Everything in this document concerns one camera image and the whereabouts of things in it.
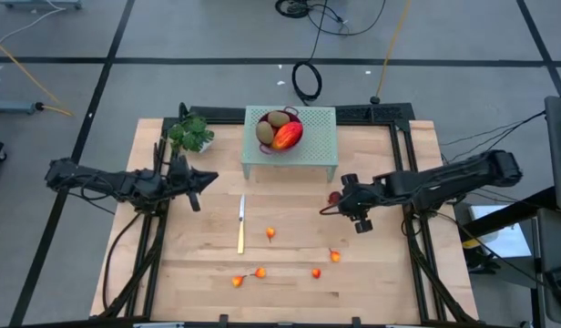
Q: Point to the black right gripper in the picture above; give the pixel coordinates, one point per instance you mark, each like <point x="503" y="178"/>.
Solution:
<point x="360" y="200"/>

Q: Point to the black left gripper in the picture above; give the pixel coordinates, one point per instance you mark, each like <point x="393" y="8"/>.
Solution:
<point x="180" y="180"/>

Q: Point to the dark red plum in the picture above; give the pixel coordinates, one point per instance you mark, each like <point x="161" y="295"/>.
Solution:
<point x="333" y="197"/>

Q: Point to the yellow-orange pointed fruit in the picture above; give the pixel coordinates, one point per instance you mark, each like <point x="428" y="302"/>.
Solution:
<point x="335" y="257"/>

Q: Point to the brown kiwi fruit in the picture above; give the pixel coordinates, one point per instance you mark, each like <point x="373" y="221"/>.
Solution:
<point x="264" y="132"/>
<point x="278" y="119"/>

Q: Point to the lumpy red-orange fruit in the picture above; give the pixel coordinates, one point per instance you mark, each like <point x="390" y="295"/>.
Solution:
<point x="316" y="273"/>

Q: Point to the small round orange fruit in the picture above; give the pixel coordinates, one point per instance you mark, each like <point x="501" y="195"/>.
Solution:
<point x="270" y="232"/>

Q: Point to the large red-orange mango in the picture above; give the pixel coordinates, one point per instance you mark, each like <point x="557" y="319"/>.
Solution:
<point x="287" y="136"/>

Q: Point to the dark red colander bowl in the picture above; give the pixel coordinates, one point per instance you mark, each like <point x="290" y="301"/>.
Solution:
<point x="295" y="118"/>

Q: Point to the orange-red fruit curved stem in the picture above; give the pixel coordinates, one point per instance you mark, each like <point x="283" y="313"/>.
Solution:
<point x="261" y="273"/>

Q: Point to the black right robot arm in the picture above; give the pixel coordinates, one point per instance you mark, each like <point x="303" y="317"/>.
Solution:
<point x="444" y="182"/>

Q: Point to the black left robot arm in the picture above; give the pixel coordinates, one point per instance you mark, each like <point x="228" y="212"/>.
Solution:
<point x="103" y="180"/>

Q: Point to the green plant in white pot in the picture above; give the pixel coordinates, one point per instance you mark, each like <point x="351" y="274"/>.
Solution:
<point x="189" y="134"/>

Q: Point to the pale green perforated riser table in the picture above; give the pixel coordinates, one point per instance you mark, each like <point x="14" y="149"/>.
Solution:
<point x="321" y="141"/>

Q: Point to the black table clamp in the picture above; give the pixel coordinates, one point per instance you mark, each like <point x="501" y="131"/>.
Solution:
<point x="356" y="322"/>
<point x="223" y="321"/>

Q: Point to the white board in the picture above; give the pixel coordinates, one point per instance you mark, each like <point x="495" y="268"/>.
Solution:
<point x="503" y="237"/>

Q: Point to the black beam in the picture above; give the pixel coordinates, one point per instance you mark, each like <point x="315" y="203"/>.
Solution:
<point x="513" y="214"/>

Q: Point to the grey floor box with plug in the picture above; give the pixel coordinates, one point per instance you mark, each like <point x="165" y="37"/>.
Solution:
<point x="12" y="107"/>

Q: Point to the grey panel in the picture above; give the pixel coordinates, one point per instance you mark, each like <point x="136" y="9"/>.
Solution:
<point x="553" y="246"/>

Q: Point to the grey cabinet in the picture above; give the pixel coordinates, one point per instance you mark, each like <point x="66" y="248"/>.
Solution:
<point x="560" y="159"/>

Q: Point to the long grey floor box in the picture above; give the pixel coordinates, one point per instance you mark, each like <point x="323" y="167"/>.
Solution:
<point x="39" y="3"/>

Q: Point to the black aluminium table frame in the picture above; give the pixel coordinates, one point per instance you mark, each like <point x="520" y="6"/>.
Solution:
<point x="376" y="114"/>

